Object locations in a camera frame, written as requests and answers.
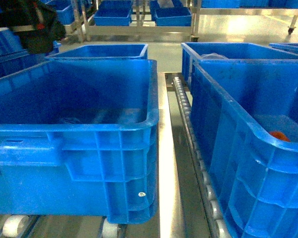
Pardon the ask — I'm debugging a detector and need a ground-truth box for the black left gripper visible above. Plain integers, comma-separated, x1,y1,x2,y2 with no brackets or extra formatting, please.
0,0,66,54

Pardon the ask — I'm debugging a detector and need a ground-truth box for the steel flow rack shelf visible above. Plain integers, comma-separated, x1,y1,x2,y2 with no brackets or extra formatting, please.
0,72,229,238

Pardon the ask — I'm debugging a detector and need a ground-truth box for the blue bin behind left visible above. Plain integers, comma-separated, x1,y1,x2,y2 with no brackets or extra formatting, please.
45,44,148,60

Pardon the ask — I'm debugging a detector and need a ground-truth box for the large blue bin left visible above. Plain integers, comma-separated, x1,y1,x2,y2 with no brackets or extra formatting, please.
0,59,159,224

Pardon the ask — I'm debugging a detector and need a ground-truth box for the large blue bin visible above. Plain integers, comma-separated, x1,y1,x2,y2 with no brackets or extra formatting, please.
0,59,159,224
190,60,298,238

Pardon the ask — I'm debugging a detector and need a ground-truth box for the blue bin behind right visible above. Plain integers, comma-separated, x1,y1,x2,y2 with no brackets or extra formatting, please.
181,42,298,87

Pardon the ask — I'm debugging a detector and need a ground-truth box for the large blue bin right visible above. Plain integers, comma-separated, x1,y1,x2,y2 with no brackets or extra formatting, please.
190,60,298,238

